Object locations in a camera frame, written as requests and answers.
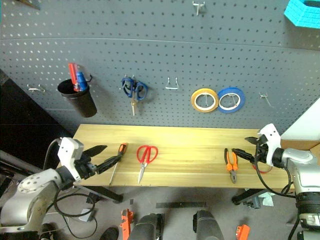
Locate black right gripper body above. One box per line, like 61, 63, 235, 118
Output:
253, 134, 270, 164

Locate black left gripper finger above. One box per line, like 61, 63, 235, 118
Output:
83, 144, 108, 159
94, 154, 121, 175

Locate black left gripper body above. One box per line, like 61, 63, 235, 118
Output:
73, 153, 99, 180

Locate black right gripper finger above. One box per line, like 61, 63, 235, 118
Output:
244, 136, 261, 146
231, 148, 257, 163

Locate blue tool in cup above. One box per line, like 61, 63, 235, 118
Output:
75, 71, 89, 91

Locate red tool in cup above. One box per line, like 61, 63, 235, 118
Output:
67, 62, 81, 92

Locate grey metal pegboard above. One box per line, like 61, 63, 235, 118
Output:
0, 0, 320, 136

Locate black table leg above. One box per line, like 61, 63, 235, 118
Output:
231, 188, 270, 206
74, 185, 124, 204

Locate blue tape roll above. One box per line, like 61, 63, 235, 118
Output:
216, 86, 246, 115

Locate metal pegboard hook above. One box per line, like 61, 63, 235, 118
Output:
26, 84, 46, 94
191, 0, 207, 17
258, 92, 276, 109
165, 77, 180, 91

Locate grey floor box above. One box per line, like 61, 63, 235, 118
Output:
78, 208, 98, 223

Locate black plastic cup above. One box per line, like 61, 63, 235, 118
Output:
56, 78, 98, 119

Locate black shoe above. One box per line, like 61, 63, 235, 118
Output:
99, 226, 120, 240

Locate yellow tape roll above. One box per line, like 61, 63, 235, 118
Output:
190, 87, 220, 114

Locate dark rounded shape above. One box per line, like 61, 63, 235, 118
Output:
192, 209, 225, 240
128, 212, 165, 240

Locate small orange plastic part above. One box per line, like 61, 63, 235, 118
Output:
235, 223, 251, 240

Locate cyan plastic basket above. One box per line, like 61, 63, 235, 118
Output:
283, 0, 320, 29

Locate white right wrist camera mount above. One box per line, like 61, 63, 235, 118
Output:
257, 123, 282, 167

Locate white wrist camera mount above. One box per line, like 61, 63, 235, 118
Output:
257, 123, 282, 167
57, 136, 85, 181

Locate orange black handled screwdriver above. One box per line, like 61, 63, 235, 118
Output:
108, 142, 129, 187

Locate orange handled pliers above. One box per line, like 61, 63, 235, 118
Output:
223, 147, 239, 185

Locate thin red wire loop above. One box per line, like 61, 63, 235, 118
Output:
251, 163, 273, 175

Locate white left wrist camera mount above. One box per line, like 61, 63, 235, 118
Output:
57, 136, 85, 181

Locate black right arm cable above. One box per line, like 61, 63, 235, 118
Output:
254, 159, 296, 199

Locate red handled scissors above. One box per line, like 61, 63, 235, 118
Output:
136, 144, 159, 185

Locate black floor cable loop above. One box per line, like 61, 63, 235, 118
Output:
53, 186, 99, 239

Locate blue handled scissors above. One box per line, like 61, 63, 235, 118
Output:
121, 75, 149, 117

